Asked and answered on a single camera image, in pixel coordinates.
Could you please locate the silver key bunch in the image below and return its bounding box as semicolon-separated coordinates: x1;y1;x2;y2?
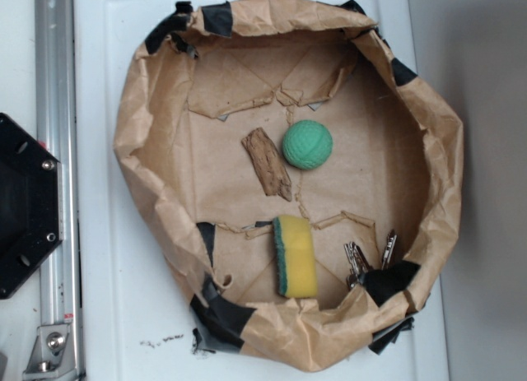
343;230;398;290

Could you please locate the metal corner bracket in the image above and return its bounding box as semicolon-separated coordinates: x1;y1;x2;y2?
22;323;76;380

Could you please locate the aluminium extrusion rail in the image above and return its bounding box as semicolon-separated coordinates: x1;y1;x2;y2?
35;0;86;380

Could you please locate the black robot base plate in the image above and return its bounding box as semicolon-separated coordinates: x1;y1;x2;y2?
1;114;62;300

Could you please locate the yellow green sponge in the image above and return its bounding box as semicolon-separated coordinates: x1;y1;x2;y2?
273;215;318;298

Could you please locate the brown wood piece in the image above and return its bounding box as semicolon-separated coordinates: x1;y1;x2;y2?
241;128;292;202

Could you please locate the brown paper bag bin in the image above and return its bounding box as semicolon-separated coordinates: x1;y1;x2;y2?
114;0;464;372

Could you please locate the green textured ball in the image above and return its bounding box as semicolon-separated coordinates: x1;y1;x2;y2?
282;120;333;170

